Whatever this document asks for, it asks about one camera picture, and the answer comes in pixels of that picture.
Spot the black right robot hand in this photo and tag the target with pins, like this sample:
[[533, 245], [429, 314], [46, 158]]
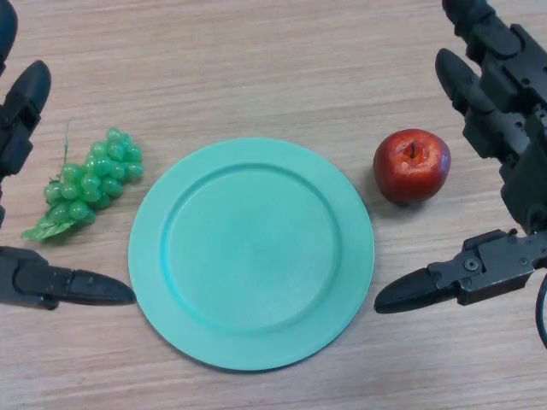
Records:
[[513, 111]]

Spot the green round plate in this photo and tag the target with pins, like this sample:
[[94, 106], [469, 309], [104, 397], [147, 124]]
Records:
[[252, 256]]

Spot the green grape bunch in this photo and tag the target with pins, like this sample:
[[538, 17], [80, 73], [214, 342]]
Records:
[[98, 171]]

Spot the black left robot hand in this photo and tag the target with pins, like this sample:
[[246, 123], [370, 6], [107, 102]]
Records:
[[21, 115]]

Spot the red apple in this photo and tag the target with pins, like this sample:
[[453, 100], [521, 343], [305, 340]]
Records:
[[410, 171]]

